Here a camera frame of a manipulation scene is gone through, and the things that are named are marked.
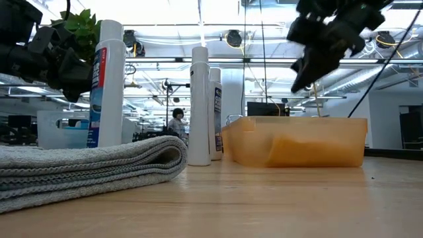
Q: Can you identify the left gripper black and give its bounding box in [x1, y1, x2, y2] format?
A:
[0, 44, 95, 102]

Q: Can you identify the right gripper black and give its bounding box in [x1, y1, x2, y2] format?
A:
[286, 0, 394, 95]

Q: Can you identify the white plastic restorer bottle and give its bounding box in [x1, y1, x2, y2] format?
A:
[208, 67, 224, 161]
[87, 19, 127, 149]
[187, 46, 212, 167]

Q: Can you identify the orange-yellow waffle cloth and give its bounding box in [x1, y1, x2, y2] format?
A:
[266, 134, 364, 168]

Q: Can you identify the grey waffle towel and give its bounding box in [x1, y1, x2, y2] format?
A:
[0, 134, 188, 214]

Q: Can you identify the potted green plant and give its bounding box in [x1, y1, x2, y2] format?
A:
[49, 9, 102, 65]

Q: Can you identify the black monitor screen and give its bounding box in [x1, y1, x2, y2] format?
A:
[247, 101, 291, 117]

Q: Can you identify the frosted white plastic bin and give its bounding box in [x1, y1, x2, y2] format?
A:
[36, 110, 137, 149]

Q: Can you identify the orange translucent plastic bin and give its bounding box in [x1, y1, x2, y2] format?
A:
[220, 115, 368, 169]

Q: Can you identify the clear plastic bin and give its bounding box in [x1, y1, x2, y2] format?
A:
[225, 113, 246, 126]

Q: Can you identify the person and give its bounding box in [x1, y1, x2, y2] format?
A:
[167, 107, 190, 141]

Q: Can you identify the yellow hanging cord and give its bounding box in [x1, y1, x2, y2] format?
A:
[311, 81, 322, 118]

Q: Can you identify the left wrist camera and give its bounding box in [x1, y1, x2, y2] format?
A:
[28, 25, 65, 56]

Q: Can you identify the black hanging power cable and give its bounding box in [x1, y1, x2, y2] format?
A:
[258, 0, 268, 104]

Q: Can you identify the silver spiral air duct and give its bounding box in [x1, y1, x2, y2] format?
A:
[317, 41, 423, 97]

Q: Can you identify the thin black hanging cable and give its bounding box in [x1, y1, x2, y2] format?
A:
[242, 0, 248, 116]

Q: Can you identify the black ceiling cord reel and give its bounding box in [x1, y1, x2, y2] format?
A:
[375, 30, 397, 49]
[225, 28, 244, 48]
[122, 29, 146, 58]

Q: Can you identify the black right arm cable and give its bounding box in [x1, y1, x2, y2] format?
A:
[346, 5, 423, 119]

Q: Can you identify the black aluminium table frame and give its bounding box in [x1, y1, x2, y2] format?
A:
[363, 147, 423, 162]

